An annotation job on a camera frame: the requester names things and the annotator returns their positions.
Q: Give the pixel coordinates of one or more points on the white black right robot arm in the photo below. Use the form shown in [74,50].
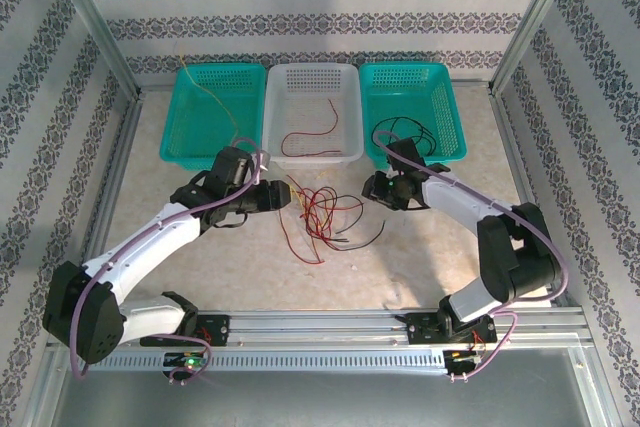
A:
[450,197]

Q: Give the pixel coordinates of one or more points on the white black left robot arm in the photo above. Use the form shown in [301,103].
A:
[150,237]

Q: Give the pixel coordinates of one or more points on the teal plastic basket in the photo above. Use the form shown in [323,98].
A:
[410,92]
[200,112]

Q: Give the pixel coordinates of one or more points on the white plastic basket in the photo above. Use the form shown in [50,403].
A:
[310,92]

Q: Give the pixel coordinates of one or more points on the small controller board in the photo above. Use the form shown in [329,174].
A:
[462,356]

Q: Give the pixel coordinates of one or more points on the controller board with green light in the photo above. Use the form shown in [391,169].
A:
[187,361]

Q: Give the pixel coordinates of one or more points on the grey metal sheet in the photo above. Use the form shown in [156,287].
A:
[320,402]

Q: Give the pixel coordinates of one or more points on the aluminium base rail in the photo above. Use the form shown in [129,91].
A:
[320,327]

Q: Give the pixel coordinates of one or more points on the aluminium frame post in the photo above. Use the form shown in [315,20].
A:
[540,17]
[90,17]

